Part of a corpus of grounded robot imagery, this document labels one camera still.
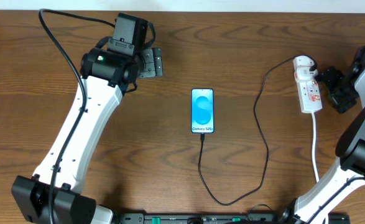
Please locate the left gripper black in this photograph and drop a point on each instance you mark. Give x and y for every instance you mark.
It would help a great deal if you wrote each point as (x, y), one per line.
(153, 62)

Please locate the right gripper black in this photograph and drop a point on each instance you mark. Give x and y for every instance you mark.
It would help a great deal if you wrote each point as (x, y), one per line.
(338, 87)

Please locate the Samsung Galaxy smartphone blue screen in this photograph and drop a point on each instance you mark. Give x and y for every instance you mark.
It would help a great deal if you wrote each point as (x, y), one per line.
(202, 112)

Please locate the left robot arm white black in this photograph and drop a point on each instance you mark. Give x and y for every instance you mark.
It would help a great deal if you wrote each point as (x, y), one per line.
(108, 71)

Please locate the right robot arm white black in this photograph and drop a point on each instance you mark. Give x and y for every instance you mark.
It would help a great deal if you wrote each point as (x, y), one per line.
(348, 170)

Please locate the white USB charger plug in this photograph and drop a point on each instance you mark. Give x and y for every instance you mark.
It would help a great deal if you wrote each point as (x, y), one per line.
(303, 74)

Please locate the white power strip red switches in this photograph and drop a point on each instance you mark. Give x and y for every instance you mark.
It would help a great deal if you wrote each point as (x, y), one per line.
(309, 92)

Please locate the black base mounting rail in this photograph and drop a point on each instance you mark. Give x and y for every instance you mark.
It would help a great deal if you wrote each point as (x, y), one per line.
(140, 218)

